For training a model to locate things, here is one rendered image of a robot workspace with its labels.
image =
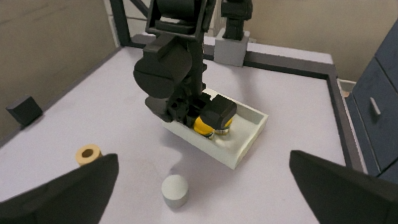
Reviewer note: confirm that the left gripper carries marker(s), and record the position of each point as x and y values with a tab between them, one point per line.
216	112

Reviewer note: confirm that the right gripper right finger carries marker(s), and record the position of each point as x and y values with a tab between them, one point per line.
337	194

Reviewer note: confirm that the tan roll of tape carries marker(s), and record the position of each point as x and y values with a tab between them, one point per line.
82	155

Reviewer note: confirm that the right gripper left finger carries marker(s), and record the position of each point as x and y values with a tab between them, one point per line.
79	196

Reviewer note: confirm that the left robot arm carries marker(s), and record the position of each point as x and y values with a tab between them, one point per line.
179	48

